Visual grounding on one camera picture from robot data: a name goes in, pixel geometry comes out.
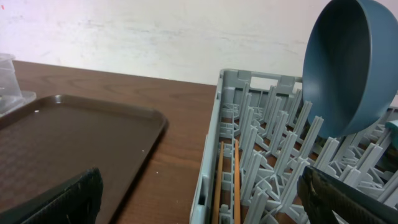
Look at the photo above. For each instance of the clear plastic bin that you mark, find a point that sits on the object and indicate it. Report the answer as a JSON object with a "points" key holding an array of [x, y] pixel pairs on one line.
{"points": [[12, 97]]}

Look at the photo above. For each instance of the grey dishwasher rack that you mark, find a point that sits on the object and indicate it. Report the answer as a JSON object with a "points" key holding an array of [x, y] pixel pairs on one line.
{"points": [[269, 118]]}

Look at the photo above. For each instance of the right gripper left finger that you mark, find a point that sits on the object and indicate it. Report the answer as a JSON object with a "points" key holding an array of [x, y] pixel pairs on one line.
{"points": [[77, 200]]}

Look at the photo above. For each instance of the brown serving tray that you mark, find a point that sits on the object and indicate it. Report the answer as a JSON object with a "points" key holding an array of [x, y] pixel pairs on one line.
{"points": [[55, 138]]}

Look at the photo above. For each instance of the dark blue plate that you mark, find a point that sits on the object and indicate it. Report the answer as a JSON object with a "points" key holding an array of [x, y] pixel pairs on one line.
{"points": [[350, 66]]}

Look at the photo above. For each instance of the wooden chopstick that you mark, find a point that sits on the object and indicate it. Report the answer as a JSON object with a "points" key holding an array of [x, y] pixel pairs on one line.
{"points": [[237, 207], [216, 202]]}

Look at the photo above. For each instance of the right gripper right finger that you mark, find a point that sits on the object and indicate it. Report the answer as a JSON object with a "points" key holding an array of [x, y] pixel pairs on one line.
{"points": [[323, 196]]}

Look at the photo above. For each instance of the light blue small bowl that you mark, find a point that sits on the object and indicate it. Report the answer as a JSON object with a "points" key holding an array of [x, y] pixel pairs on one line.
{"points": [[393, 126]]}

